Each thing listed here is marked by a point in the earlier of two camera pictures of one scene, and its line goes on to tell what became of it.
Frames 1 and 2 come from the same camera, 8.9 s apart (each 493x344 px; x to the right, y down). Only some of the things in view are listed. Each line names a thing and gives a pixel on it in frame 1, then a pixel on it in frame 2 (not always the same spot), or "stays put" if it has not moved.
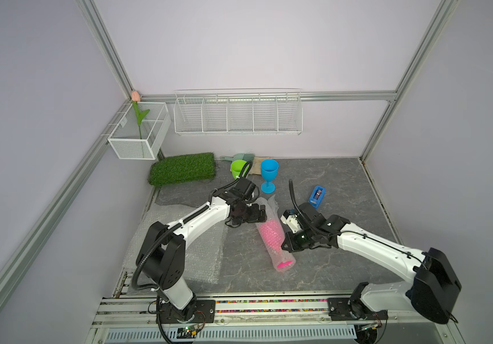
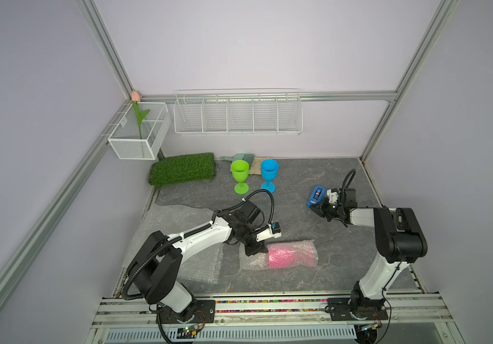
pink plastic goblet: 272,232 to 281,255
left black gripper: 254,217 to 258,246
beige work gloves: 256,168 stays put
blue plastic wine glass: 269,170 stays put
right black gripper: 289,246 to 321,208
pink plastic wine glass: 272,234 to 285,257
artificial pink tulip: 136,97 stays put
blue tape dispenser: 317,196 stays put
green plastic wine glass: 236,167 stays put
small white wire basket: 125,139 stays put
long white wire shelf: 238,112 stays put
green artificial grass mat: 182,168 stays put
